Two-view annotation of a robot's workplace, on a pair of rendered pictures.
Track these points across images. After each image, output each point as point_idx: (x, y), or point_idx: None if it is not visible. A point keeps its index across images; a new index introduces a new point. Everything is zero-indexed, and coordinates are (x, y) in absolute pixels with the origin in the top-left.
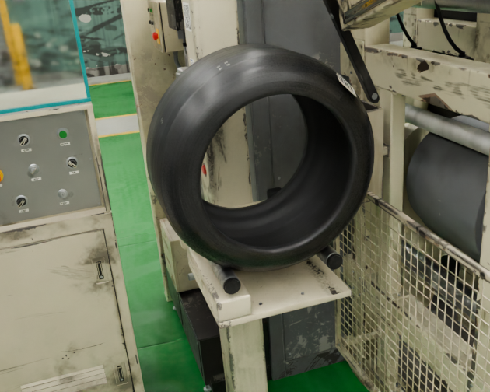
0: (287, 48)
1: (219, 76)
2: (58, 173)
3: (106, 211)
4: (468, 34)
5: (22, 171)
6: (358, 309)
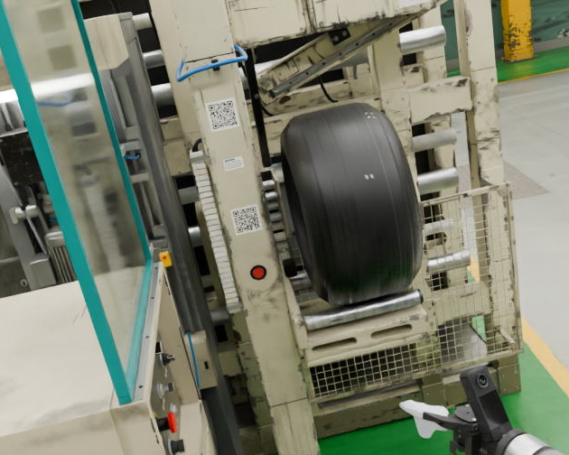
0: (160, 158)
1: (382, 120)
2: (163, 382)
3: (198, 400)
4: (177, 125)
5: (158, 401)
6: (259, 384)
